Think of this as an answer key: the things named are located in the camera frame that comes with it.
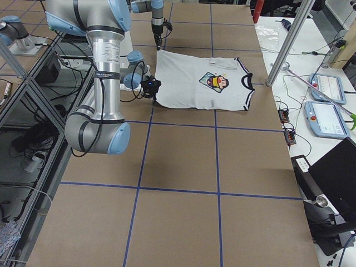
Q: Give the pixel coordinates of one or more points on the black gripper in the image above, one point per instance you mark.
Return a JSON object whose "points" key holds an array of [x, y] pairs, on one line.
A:
{"points": [[156, 30], [152, 98]]}

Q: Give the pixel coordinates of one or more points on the grey cartoon print t-shirt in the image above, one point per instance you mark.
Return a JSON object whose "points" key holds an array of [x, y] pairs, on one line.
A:
{"points": [[203, 83]]}

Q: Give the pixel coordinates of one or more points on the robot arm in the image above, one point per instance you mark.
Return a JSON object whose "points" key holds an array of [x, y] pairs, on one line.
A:
{"points": [[97, 125], [156, 7]]}

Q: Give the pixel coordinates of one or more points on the red fire extinguisher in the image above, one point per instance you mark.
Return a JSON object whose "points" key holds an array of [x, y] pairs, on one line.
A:
{"points": [[257, 10]]}

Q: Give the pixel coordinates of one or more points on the clear plastic bag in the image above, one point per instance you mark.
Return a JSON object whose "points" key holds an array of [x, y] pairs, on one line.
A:
{"points": [[268, 37]]}

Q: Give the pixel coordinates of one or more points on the white power strip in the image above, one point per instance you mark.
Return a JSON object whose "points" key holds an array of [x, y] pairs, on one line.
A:
{"points": [[35, 163]]}

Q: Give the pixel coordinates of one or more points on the black relay terminal block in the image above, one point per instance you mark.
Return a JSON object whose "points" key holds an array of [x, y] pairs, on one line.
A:
{"points": [[287, 127]]}

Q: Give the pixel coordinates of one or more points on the near blue teach pendant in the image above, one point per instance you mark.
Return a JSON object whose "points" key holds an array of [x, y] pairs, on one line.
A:
{"points": [[325, 120]]}

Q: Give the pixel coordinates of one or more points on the blue teach pendant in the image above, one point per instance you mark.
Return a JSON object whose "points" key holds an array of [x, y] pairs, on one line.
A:
{"points": [[329, 85], [325, 120]]}

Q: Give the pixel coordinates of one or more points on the far blue teach pendant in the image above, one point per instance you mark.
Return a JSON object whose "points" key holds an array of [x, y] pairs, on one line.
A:
{"points": [[329, 85]]}

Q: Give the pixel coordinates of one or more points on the black laptop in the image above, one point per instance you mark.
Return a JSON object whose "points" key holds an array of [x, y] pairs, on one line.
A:
{"points": [[334, 174]]}

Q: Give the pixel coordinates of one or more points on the patterned cloth rag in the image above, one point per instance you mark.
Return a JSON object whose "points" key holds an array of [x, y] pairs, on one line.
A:
{"points": [[10, 234]]}

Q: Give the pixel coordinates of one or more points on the reacher grabber stick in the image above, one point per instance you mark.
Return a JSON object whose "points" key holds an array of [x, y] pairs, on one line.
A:
{"points": [[286, 67]]}

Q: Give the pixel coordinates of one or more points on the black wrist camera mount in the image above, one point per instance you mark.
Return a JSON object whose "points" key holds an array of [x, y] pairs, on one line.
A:
{"points": [[168, 25], [151, 84]]}

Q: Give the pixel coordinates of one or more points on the aluminium frame post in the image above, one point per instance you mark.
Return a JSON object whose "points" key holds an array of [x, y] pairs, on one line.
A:
{"points": [[289, 41]]}

